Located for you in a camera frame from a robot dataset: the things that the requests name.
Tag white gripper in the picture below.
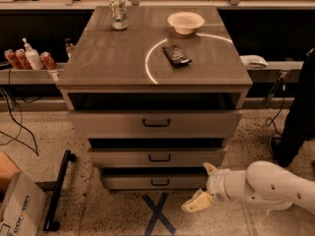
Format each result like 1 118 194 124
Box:
181 162 230 213

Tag drawer with black handle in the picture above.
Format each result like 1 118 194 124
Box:
100 174 206 190
88 148 225 168
70 110 242 139

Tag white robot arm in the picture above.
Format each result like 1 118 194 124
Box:
181 161 315 213

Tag grey wooden drawer cabinet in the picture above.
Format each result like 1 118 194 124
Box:
57 6 252 181

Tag blue tape cross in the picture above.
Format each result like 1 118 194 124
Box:
142 193 176 236

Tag black sneaker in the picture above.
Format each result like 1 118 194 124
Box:
269 134 292 167

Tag person black leg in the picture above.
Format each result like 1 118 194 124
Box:
279 50 315 167

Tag black snack bag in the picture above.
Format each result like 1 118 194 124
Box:
162 45 191 68

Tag white folded cloth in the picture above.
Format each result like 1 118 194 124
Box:
240 55 268 68

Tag black metal bar stand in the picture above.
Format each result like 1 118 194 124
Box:
43 149 77 231

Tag white bowl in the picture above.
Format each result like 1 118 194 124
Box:
167 12 205 35

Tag cardboard box with print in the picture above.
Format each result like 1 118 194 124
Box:
0 151 46 236

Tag small dark glass bottle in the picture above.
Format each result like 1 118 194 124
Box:
65 38 75 58

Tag orange soda can right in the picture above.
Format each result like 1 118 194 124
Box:
40 51 56 70

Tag white pump bottle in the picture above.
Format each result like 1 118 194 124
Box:
23 38 43 70

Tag orange soda can middle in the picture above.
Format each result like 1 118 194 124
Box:
15 48 32 69

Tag black cable right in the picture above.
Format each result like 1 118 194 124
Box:
265 79 287 137

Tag black floor cable left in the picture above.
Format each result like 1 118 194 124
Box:
0 87 39 157

